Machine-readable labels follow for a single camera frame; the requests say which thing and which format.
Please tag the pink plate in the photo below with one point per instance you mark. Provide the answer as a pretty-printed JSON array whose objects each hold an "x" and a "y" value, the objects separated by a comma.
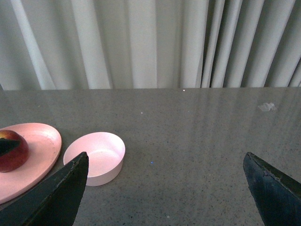
[{"x": 45, "y": 143}]

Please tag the red apple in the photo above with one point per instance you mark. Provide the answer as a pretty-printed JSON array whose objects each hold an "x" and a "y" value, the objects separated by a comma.
[{"x": 16, "y": 157}]

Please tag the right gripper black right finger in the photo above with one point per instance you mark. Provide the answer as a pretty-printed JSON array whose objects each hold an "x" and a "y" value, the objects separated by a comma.
[{"x": 277, "y": 196}]

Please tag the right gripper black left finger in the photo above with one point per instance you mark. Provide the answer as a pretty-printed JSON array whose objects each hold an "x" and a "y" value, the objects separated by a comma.
[{"x": 53, "y": 202}]

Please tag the white curtain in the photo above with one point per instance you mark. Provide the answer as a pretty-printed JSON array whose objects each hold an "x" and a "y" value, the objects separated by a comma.
[{"x": 132, "y": 44}]

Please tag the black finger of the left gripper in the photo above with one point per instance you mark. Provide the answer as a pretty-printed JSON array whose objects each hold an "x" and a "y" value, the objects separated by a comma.
[{"x": 7, "y": 145}]

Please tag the pink bowl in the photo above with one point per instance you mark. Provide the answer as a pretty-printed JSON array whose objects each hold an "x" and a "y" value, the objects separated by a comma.
[{"x": 106, "y": 153}]

